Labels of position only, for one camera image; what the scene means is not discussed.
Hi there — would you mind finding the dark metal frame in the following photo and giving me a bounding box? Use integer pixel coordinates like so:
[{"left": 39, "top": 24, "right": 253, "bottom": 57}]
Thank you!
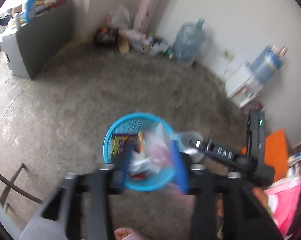
[{"left": 0, "top": 163, "right": 45, "bottom": 206}]

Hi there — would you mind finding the white plastic bag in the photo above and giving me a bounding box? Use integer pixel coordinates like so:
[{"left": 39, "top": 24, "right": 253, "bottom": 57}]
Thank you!
[{"left": 109, "top": 4, "right": 131, "bottom": 30}]

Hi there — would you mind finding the white water dispenser with jug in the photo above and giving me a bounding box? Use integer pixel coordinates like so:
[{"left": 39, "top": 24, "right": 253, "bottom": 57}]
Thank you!
[{"left": 225, "top": 64, "right": 264, "bottom": 108}]

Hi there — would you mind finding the brown cardboard piece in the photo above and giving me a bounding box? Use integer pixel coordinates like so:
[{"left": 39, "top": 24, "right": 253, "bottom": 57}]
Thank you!
[{"left": 119, "top": 36, "right": 130, "bottom": 55}]

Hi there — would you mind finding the person's right hand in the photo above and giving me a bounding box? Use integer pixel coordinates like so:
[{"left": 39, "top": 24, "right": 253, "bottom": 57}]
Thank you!
[{"left": 251, "top": 187, "right": 270, "bottom": 212}]

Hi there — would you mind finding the white and red snack bag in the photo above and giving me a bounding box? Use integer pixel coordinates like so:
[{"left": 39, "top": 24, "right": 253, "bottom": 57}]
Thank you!
[{"left": 129, "top": 152, "right": 161, "bottom": 181}]

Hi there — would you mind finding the black box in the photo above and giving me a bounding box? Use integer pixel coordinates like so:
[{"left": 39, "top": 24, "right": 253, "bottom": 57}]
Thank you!
[{"left": 94, "top": 27, "right": 119, "bottom": 47}]

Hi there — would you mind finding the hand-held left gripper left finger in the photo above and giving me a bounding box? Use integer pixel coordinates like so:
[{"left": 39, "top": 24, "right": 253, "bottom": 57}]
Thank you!
[{"left": 20, "top": 146, "right": 134, "bottom": 240}]

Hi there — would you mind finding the pile of floor clutter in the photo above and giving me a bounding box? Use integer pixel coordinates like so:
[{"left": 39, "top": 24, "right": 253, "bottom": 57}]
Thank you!
[{"left": 120, "top": 29, "right": 171, "bottom": 56}]

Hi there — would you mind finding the grey cabinet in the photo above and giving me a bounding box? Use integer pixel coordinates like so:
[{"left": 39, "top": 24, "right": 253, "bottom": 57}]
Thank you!
[{"left": 0, "top": 4, "right": 75, "bottom": 81}]

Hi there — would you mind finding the purple snack bag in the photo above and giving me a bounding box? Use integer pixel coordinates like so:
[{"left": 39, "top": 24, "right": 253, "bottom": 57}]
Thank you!
[{"left": 112, "top": 134, "right": 139, "bottom": 157}]

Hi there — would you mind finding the pink rolled mat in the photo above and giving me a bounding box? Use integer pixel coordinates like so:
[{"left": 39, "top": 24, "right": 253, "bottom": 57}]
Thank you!
[{"left": 133, "top": 0, "right": 179, "bottom": 32}]

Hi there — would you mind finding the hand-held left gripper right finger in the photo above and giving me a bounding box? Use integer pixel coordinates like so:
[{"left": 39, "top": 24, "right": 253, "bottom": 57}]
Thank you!
[{"left": 169, "top": 139, "right": 284, "bottom": 240}]

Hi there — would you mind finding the orange board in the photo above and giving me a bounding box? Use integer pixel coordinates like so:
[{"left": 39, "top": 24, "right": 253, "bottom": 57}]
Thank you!
[{"left": 241, "top": 128, "right": 289, "bottom": 178}]

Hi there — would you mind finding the clear bag with pink print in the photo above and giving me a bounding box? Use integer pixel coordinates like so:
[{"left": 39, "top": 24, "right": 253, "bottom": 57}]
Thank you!
[{"left": 143, "top": 127, "right": 174, "bottom": 171}]

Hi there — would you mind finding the large clear water jug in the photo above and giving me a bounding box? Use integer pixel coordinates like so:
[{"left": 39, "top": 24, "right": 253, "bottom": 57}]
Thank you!
[{"left": 172, "top": 18, "right": 206, "bottom": 67}]

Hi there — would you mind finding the pink cloth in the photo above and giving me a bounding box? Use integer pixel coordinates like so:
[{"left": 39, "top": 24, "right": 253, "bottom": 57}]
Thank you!
[{"left": 264, "top": 177, "right": 301, "bottom": 236}]

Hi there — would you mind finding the blue plastic mesh basket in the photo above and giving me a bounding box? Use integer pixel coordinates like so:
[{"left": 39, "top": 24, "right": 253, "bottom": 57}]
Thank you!
[{"left": 103, "top": 112, "right": 178, "bottom": 192}]

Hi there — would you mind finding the blue and white package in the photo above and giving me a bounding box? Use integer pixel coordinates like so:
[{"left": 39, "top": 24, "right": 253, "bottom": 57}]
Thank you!
[{"left": 249, "top": 45, "right": 284, "bottom": 83}]

